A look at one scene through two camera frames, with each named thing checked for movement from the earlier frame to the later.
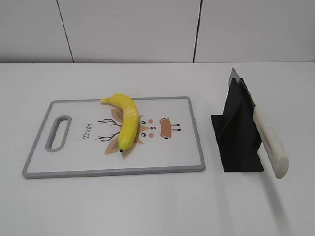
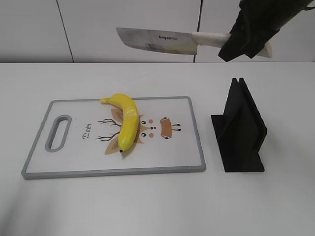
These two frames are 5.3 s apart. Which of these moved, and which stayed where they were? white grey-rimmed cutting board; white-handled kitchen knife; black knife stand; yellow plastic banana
Moved: white-handled kitchen knife
Stayed: yellow plastic banana; white grey-rimmed cutting board; black knife stand
